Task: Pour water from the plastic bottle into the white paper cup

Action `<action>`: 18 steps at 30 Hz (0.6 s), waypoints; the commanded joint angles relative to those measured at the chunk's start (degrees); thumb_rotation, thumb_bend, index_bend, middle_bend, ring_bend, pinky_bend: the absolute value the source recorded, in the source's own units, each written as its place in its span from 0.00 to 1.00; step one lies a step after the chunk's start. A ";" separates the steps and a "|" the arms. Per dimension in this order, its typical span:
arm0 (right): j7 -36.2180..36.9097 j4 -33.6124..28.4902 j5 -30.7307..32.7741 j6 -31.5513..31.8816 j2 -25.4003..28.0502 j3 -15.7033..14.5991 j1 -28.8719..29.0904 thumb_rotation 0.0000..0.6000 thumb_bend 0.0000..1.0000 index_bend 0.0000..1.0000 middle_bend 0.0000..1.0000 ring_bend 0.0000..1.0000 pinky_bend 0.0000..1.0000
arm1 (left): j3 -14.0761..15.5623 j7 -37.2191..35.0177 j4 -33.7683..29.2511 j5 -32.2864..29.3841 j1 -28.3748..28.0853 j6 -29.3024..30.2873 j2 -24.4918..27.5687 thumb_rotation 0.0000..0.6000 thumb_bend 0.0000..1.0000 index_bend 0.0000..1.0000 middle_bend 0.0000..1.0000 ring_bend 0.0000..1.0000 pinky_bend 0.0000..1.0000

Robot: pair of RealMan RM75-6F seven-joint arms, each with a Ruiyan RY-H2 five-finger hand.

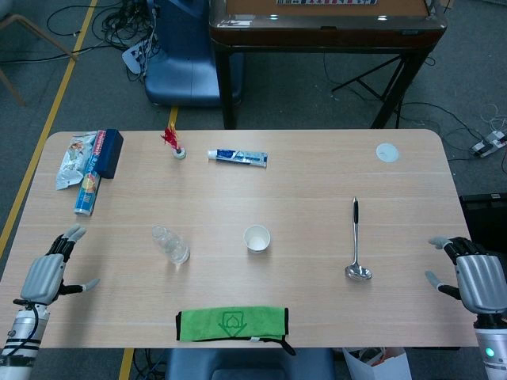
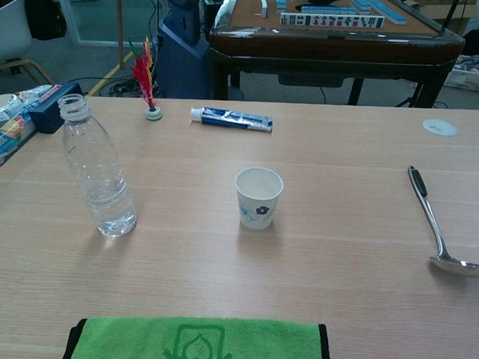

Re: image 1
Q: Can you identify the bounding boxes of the red feather shuttlecock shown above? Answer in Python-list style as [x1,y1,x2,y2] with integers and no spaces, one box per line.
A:
[160,125,188,161]

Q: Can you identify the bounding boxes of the dark blue box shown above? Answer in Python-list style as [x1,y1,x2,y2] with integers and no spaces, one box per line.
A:
[96,128,124,180]

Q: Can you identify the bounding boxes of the white power strip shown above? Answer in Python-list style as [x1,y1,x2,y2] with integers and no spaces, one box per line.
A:
[469,131,507,158]
[120,41,154,76]

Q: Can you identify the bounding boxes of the silver snack bag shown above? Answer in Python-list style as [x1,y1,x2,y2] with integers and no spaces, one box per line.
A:
[55,131,98,192]

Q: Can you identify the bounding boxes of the white paper cup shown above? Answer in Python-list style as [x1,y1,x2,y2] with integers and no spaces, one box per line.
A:
[242,224,272,254]

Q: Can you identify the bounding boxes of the green microfibre cloth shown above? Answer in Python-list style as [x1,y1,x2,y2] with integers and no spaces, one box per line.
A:
[175,306,297,356]

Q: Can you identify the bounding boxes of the blue cling film box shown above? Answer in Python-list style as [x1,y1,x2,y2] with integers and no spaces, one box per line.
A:
[74,129,110,217]

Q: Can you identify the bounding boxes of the blue white toothpaste tube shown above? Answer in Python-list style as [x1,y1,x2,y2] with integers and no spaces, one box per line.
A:
[207,148,269,169]

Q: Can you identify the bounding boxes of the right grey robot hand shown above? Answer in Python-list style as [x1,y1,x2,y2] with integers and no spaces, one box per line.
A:
[425,236,507,316]

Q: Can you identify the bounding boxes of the blue machine base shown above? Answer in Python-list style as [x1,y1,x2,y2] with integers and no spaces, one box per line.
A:
[143,0,243,109]

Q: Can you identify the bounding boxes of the white paper bag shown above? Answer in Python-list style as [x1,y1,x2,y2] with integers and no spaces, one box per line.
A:
[342,347,413,380]

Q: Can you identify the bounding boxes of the metal ladle black handle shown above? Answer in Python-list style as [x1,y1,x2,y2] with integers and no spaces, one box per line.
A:
[344,196,374,281]

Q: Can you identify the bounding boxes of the clear plastic bottle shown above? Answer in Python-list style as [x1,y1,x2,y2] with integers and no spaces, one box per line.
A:
[151,225,191,265]

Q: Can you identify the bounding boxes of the white chair wooden legs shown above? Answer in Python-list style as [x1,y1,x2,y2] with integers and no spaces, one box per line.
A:
[0,0,79,107]

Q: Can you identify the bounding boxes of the black box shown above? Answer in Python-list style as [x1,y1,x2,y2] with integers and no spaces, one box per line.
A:
[458,192,507,254]

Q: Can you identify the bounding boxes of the brown mahjong table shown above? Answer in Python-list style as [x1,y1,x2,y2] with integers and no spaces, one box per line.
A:
[208,0,448,131]

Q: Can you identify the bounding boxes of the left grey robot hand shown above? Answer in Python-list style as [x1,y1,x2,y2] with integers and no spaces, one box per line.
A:
[19,223,101,306]

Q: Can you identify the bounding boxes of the mahjong tile row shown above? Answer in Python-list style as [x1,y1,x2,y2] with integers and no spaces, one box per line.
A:
[276,0,377,7]

